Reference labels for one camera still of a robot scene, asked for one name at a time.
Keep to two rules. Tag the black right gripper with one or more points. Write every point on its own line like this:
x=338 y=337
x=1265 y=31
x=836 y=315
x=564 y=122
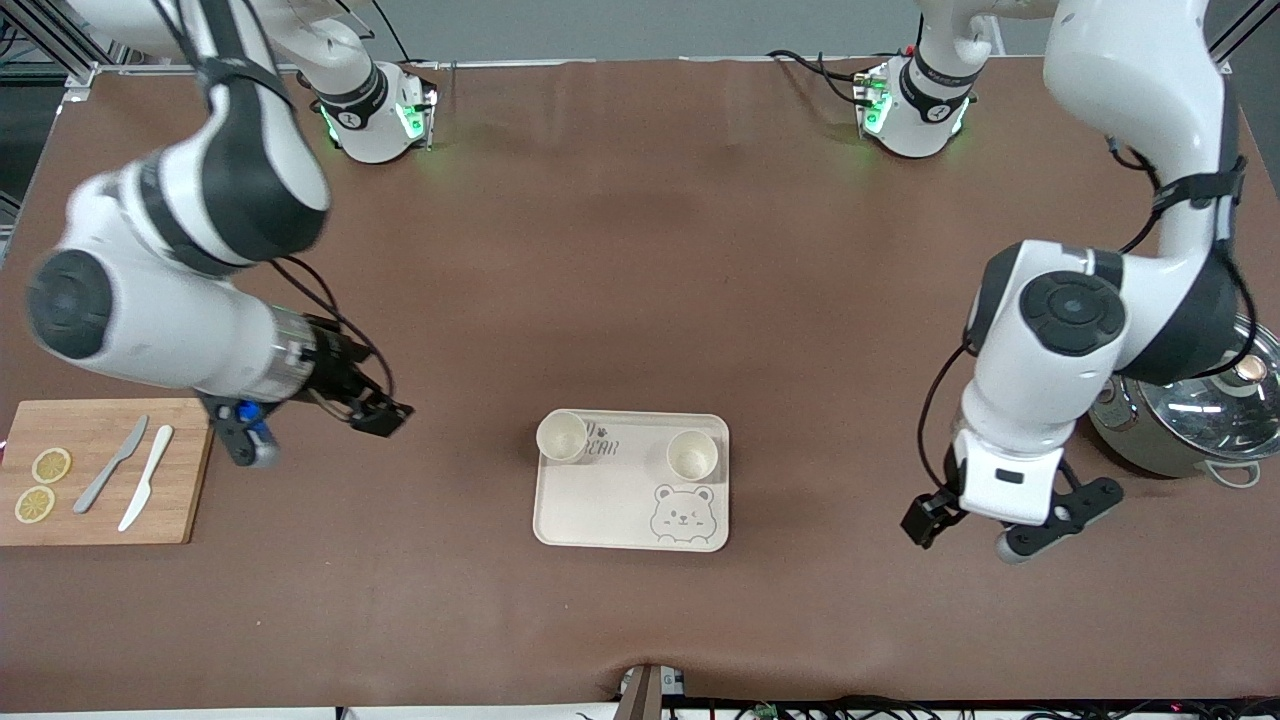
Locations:
x=333 y=372

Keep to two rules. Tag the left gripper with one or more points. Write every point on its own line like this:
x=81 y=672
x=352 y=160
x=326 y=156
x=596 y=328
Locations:
x=926 y=516

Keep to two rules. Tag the white plastic cup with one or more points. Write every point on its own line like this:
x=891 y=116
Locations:
x=692 y=453
x=562 y=436

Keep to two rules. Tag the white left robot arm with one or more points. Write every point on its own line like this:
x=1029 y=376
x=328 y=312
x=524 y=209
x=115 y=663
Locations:
x=1130 y=90

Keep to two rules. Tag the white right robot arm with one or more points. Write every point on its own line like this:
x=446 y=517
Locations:
x=230 y=150

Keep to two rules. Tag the white tray with bear print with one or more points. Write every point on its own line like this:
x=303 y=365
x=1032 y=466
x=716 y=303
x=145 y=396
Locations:
x=600 y=510

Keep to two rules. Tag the bamboo cutting board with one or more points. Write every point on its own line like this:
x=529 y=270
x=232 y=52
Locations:
x=185 y=470

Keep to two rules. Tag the grey electric cooking pot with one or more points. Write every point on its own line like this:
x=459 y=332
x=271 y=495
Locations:
x=1140 y=440

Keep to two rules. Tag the white plastic knife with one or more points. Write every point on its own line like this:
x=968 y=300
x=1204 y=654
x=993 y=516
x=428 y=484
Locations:
x=148 y=480

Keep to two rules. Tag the grey plastic knife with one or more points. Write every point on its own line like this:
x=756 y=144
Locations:
x=110 y=465

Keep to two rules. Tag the glass pot lid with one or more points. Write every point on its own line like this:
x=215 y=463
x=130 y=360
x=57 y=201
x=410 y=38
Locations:
x=1210 y=415

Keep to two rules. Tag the yellow lemon slice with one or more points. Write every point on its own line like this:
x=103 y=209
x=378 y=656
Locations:
x=35 y=505
x=51 y=465

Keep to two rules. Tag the metal table edge bracket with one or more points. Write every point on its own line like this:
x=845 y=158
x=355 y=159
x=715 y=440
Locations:
x=645 y=690

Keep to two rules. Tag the aluminium frame profile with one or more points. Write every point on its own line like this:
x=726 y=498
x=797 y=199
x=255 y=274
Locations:
x=60 y=50

